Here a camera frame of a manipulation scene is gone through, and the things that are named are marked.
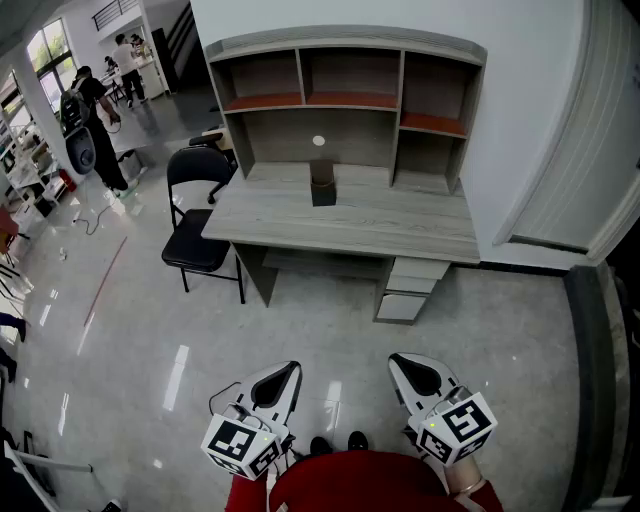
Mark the window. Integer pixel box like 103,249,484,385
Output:
26,18,77,104

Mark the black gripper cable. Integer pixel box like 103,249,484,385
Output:
208,381,243,417

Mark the grey desk drawer cabinet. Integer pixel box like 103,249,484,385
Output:
373,255,452,326

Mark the white storage rack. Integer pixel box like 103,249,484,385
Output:
0,69,67,229

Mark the white waste bin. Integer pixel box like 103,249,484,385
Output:
116,148,147,182

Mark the person's left forearm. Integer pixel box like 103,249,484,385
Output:
223,472,274,512

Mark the black folding chair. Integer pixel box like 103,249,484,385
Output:
160,147,247,305

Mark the gold bracelet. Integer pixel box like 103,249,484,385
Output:
453,476,487,497

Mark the person's right forearm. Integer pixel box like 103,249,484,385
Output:
443,452,504,512

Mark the white table frame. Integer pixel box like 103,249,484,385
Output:
0,439,95,512

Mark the white door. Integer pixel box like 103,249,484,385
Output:
492,0,640,262

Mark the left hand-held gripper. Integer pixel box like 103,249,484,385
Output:
200,359,304,480

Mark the black office chair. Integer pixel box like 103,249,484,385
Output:
188,127,239,205

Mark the grey wooden desk hutch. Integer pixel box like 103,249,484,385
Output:
204,24,489,196

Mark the person's red top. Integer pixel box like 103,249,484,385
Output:
268,448,454,512

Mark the grey oval pod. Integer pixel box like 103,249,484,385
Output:
64,126,97,176

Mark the black floor cable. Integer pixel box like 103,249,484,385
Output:
73,198,117,237

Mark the red floor tape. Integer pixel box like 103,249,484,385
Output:
83,234,129,327

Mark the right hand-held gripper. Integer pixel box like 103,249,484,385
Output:
388,352,499,467

